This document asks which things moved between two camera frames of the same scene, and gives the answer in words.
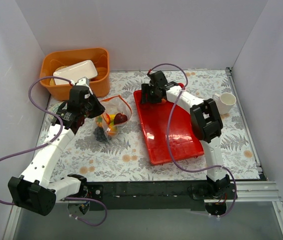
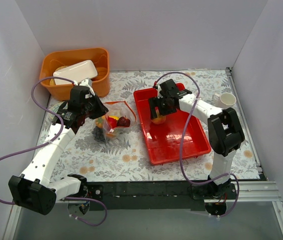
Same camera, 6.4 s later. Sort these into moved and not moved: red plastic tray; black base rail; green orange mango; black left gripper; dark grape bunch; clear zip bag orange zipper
Moved: green orange mango; clear zip bag orange zipper
Not moved: dark grape bunch; red plastic tray; black left gripper; black base rail
